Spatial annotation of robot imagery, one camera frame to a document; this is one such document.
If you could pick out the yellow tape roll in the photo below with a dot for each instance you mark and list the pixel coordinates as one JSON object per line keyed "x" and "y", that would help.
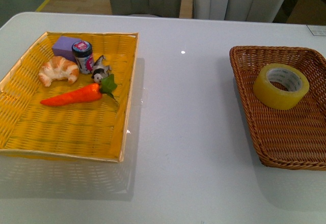
{"x": 280, "y": 86}

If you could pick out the yellow woven basket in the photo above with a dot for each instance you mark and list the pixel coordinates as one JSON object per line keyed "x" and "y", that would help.
{"x": 91, "y": 131}

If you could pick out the brown wicker basket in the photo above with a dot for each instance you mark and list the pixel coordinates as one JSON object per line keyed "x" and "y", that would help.
{"x": 291, "y": 139}

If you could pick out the orange toy carrot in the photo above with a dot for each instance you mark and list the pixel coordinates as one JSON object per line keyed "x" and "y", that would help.
{"x": 89, "y": 93}

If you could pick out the panda figurine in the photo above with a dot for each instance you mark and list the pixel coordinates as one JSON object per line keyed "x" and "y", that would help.
{"x": 100, "y": 71}

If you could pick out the small dark jar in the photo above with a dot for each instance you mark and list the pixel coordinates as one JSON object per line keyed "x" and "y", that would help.
{"x": 83, "y": 53}

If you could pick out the toy croissant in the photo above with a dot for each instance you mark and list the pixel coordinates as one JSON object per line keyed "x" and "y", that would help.
{"x": 58, "y": 68}

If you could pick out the purple cube block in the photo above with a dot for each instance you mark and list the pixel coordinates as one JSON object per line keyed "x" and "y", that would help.
{"x": 63, "y": 47}

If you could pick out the white label card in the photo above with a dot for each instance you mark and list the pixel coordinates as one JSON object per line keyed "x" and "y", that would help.
{"x": 317, "y": 30}

